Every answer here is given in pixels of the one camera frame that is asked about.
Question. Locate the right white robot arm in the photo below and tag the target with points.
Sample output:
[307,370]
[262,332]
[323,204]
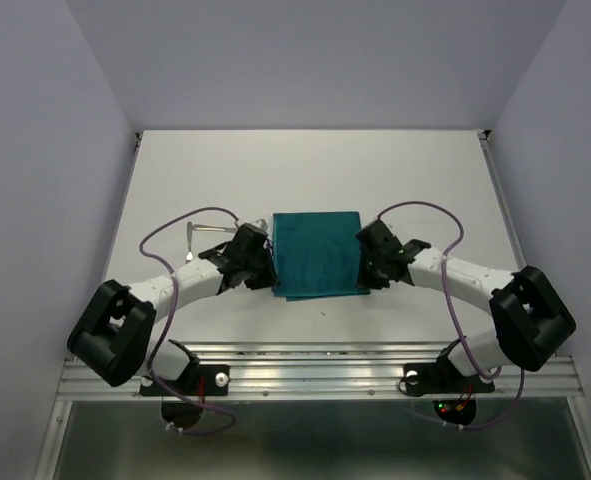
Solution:
[530,322]

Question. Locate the teal cloth napkin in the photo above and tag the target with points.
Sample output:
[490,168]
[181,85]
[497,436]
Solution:
[316,255]

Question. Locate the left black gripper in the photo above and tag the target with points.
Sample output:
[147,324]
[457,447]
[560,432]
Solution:
[269,277]

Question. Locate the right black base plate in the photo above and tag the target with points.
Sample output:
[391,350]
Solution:
[435,378]

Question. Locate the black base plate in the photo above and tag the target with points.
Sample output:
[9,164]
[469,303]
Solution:
[202,380]
[435,378]

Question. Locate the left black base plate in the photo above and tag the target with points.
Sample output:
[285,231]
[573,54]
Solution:
[202,380]

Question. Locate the aluminium front rail frame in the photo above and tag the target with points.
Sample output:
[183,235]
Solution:
[313,384]

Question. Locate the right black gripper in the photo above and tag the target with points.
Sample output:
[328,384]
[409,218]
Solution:
[364,280]

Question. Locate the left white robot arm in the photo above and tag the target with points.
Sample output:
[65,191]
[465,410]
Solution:
[114,335]

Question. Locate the silver fork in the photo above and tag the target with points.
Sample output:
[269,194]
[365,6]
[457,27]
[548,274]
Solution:
[189,239]

